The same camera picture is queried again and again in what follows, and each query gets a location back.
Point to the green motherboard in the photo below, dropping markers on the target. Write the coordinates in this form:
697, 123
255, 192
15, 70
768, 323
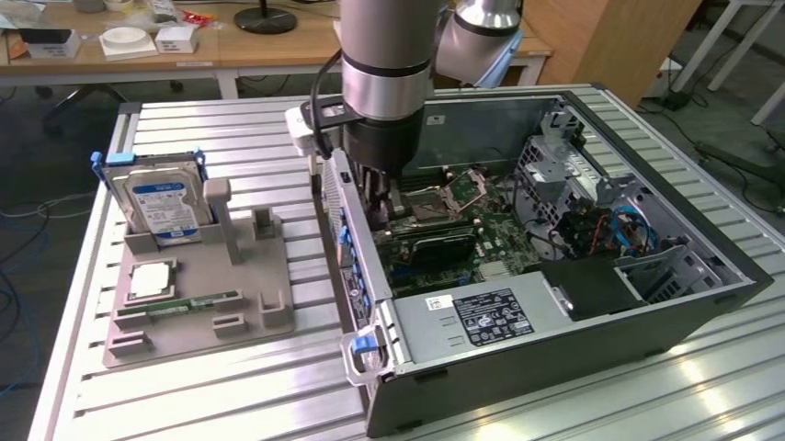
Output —
497, 239

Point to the blue expansion slot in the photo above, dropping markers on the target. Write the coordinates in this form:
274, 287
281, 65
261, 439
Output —
402, 271

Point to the black stand base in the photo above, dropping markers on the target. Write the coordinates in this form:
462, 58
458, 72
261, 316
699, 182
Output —
743, 163

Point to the RAM stick in motherboard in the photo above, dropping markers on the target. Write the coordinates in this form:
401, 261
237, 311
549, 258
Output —
429, 229

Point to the black round lamp base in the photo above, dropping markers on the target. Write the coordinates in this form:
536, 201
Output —
265, 22

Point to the black connector cluster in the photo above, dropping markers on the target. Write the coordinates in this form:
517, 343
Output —
577, 234

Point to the wooden cabinet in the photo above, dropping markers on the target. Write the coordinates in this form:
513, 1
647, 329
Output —
613, 46

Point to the black graphics card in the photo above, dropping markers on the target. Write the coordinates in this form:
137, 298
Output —
445, 250

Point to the gray metal disk bay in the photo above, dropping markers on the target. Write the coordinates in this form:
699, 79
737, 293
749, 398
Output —
663, 271

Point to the metal drive cage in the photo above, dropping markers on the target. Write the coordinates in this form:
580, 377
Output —
546, 174

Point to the white box with black lid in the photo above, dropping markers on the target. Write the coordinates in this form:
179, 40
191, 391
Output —
52, 46

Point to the CPU socket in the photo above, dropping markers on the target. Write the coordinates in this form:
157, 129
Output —
429, 209

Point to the gray power supply unit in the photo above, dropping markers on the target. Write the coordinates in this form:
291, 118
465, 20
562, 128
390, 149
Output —
424, 331

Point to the green RAM stick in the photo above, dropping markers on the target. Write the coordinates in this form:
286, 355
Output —
185, 303

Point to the white table frame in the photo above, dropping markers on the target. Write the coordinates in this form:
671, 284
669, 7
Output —
695, 50

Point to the silver CPU chip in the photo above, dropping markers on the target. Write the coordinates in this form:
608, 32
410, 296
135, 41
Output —
150, 280

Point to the hard disk in blue caddy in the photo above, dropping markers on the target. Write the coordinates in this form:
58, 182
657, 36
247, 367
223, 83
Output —
162, 202

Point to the black floor box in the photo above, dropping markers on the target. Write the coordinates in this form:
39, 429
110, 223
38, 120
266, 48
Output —
675, 101

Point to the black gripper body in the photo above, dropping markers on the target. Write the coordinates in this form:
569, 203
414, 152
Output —
384, 142

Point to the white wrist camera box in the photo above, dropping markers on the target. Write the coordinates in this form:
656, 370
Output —
303, 133

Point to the white tape roll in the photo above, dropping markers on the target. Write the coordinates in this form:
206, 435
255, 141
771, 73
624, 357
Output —
119, 4

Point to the gray parts rack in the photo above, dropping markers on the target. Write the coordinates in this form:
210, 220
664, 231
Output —
258, 271

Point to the white labelled cardboard box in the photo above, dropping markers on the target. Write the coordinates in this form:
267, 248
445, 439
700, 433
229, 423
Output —
178, 41

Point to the blue case latch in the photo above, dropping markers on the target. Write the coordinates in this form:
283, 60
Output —
362, 344

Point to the wooden desk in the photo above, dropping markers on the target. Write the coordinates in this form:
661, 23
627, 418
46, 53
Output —
275, 50

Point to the red packet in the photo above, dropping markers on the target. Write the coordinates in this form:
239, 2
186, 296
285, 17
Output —
199, 19

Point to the gray cup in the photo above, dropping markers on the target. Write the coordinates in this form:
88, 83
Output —
91, 5

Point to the metal socket cover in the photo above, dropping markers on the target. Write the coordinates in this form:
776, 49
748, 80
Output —
466, 184

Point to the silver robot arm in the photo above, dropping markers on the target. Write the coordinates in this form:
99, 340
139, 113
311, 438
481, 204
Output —
386, 46

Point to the silver chipset heatsink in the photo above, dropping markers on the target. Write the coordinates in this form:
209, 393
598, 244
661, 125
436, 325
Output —
494, 270

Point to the white box with round lid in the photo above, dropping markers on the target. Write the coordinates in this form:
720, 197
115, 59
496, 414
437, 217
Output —
126, 43

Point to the black open PC case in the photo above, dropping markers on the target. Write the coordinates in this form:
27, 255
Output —
552, 367

